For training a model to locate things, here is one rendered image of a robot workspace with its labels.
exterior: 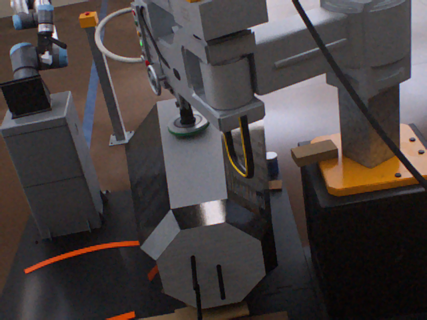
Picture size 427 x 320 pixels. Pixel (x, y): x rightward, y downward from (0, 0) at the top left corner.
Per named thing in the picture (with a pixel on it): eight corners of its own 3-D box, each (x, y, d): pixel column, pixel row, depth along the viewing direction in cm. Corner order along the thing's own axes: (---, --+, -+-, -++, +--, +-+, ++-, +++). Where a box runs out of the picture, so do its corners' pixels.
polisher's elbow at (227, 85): (241, 85, 250) (233, 39, 240) (263, 100, 234) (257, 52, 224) (199, 99, 245) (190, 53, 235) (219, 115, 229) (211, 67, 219)
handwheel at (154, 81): (179, 95, 282) (173, 65, 274) (159, 101, 279) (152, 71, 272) (169, 85, 294) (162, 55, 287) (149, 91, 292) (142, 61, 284)
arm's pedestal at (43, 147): (33, 247, 398) (-12, 135, 356) (43, 205, 441) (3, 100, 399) (108, 232, 399) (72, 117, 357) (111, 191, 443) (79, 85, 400)
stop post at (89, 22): (134, 131, 520) (101, 7, 465) (132, 143, 503) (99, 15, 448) (111, 135, 521) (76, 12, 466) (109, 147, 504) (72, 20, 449)
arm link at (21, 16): (8, -8, 414) (11, 15, 357) (27, -10, 417) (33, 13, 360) (11, 9, 419) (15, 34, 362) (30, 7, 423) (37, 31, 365)
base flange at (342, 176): (405, 128, 306) (405, 120, 303) (442, 180, 263) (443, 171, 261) (309, 145, 308) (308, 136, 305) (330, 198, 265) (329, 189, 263)
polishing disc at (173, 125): (169, 136, 303) (168, 134, 303) (167, 118, 322) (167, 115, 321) (210, 128, 303) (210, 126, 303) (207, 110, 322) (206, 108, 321)
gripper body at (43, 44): (38, 55, 359) (37, 35, 359) (53, 55, 361) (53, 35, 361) (38, 53, 352) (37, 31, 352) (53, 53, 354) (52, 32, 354)
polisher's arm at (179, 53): (271, 142, 243) (255, 25, 219) (219, 161, 237) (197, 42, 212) (201, 85, 304) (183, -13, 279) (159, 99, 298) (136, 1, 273)
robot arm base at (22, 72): (7, 83, 361) (5, 69, 364) (18, 96, 379) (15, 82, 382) (39, 75, 362) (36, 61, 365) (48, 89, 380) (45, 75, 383)
